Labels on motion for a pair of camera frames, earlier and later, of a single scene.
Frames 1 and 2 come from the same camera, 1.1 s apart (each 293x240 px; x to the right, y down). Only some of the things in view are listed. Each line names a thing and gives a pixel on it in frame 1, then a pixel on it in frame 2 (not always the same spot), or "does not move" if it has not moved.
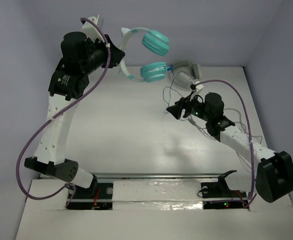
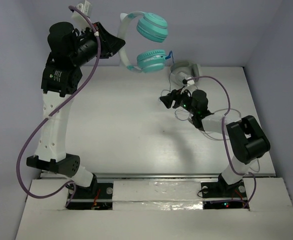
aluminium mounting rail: [158, 175] does not move
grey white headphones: [184, 73] does not move
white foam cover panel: [157, 195] does not move
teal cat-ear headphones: [155, 42] -> [152, 26]
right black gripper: [176, 110] -> [168, 100]
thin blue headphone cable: [171, 68] -> [166, 58]
